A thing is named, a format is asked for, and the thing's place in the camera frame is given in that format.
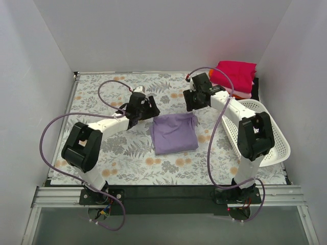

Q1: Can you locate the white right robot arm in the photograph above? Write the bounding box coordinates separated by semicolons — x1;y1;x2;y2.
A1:
183;73;275;204

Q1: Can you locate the purple t shirt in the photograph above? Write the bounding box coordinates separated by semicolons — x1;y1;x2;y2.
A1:
150;113;198;155

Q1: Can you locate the floral patterned table mat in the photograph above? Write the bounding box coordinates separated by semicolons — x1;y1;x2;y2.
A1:
51;71;287;186

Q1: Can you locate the magenta folded t shirt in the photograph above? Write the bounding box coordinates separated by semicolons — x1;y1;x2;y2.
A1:
209;60;256;93

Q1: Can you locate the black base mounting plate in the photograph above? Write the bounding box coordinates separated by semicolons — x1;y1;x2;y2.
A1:
79;184;263;215

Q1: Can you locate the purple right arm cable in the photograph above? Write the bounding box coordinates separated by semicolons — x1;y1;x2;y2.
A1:
185;66;266;223

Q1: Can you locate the pink folded t shirt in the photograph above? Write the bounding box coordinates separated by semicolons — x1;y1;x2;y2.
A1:
223;81;254;99

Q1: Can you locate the black folded t shirt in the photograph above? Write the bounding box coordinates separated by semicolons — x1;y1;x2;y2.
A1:
251;77;260;101

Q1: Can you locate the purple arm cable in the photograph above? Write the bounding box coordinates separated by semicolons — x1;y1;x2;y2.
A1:
38;80;126;232
185;66;266;223

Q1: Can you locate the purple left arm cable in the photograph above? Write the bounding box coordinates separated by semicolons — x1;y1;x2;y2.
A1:
38;80;126;232

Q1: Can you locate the orange folded t shirt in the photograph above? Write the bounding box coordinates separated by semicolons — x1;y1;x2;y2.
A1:
208;69;215;78

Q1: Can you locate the white perforated plastic basket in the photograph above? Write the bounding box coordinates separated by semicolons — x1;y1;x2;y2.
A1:
221;99;292;168

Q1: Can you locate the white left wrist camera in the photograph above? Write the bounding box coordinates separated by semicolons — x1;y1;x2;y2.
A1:
130;86;145;94

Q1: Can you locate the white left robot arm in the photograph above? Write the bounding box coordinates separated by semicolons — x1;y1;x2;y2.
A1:
61;91;160;204

